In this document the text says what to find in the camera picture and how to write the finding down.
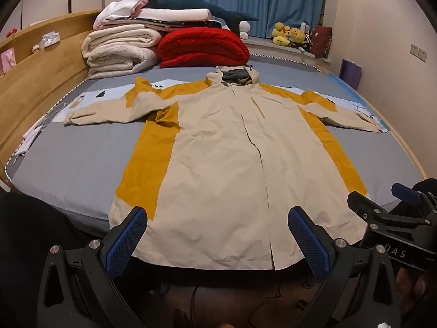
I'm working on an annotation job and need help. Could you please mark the pink gift bag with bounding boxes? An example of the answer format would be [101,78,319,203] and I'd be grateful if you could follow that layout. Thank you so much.
[0,48,17,74]

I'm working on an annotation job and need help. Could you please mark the light blue printed bed runner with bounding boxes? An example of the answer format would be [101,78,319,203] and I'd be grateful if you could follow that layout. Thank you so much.
[51,78,390,134]

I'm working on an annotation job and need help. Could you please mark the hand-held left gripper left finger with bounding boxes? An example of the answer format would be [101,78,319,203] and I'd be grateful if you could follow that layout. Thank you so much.
[37,207,149,328]

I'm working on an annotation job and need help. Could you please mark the blue curtain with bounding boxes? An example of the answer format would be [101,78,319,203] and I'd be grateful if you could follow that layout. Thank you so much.
[194,0,326,40]

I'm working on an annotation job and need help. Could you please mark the tissue pack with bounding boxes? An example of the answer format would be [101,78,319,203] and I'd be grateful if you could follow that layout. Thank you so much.
[39,31,61,49]

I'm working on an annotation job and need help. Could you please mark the wooden headboard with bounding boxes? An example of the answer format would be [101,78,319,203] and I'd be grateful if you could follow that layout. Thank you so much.
[0,10,105,187]

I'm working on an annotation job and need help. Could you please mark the bed with grey sheet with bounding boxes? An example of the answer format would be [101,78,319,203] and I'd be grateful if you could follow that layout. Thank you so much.
[6,53,427,240]

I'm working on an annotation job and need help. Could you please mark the white and pink cloth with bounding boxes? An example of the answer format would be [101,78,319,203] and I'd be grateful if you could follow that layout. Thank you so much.
[94,0,148,30]

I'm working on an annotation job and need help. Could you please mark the yellow plush toys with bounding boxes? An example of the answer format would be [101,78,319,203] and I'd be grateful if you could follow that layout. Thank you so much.
[271,22,307,48]

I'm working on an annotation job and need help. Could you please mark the dark red cushion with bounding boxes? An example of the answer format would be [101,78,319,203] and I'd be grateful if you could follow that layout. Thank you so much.
[310,25,333,58]

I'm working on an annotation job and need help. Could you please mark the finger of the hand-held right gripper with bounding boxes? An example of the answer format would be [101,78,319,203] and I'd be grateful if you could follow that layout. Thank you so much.
[391,182,426,207]
[347,191,391,226]

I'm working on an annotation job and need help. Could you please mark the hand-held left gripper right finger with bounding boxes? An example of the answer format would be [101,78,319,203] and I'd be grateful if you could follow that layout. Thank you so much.
[287,206,401,328]

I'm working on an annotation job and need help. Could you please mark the red folded quilt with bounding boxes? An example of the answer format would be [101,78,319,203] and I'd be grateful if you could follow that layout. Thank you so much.
[158,27,250,69]

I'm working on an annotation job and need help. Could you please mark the beige and mustard hooded jacket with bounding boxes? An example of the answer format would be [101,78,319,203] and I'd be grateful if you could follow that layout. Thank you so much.
[64,65,390,271]

